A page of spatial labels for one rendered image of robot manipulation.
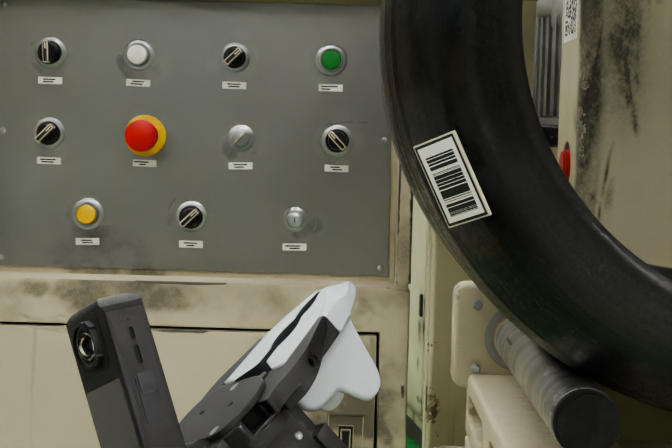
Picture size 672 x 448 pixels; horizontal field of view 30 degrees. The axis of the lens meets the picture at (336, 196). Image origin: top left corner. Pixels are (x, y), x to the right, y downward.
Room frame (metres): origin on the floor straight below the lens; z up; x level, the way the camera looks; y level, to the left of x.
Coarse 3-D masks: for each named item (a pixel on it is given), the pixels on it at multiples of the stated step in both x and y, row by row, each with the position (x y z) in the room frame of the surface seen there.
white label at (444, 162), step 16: (432, 144) 0.83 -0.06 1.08; (448, 144) 0.82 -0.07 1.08; (432, 160) 0.83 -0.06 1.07; (448, 160) 0.82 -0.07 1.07; (464, 160) 0.81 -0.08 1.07; (432, 176) 0.84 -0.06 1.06; (448, 176) 0.83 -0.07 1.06; (464, 176) 0.82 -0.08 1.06; (448, 192) 0.83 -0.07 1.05; (464, 192) 0.82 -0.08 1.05; (480, 192) 0.81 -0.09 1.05; (448, 208) 0.84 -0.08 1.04; (464, 208) 0.83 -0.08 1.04; (480, 208) 0.82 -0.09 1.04; (448, 224) 0.84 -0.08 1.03
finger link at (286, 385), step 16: (320, 320) 0.68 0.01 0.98; (304, 336) 0.68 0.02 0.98; (320, 336) 0.67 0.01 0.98; (336, 336) 0.69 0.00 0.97; (304, 352) 0.65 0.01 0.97; (320, 352) 0.66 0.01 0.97; (288, 368) 0.65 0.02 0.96; (304, 368) 0.65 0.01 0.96; (272, 384) 0.64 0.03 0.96; (288, 384) 0.64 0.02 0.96; (304, 384) 0.65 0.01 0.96; (272, 400) 0.63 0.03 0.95; (288, 400) 0.64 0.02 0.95; (256, 416) 0.64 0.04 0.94
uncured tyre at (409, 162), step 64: (384, 0) 0.87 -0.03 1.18; (448, 0) 0.81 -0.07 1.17; (512, 0) 0.80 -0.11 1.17; (384, 64) 0.87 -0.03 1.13; (448, 64) 0.81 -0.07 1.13; (512, 64) 0.80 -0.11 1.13; (448, 128) 0.82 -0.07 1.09; (512, 128) 0.80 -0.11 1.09; (512, 192) 0.81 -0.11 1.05; (512, 256) 0.82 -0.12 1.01; (576, 256) 0.81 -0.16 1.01; (512, 320) 0.87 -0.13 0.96; (576, 320) 0.82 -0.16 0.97; (640, 320) 0.81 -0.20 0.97; (640, 384) 0.84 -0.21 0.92
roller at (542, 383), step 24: (504, 336) 1.10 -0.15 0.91; (504, 360) 1.08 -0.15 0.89; (528, 360) 0.96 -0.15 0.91; (552, 360) 0.92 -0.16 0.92; (528, 384) 0.93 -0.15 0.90; (552, 384) 0.86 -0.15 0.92; (576, 384) 0.83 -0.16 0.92; (552, 408) 0.82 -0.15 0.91; (576, 408) 0.81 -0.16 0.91; (600, 408) 0.81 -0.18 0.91; (552, 432) 0.82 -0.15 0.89; (576, 432) 0.81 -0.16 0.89; (600, 432) 0.81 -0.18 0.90
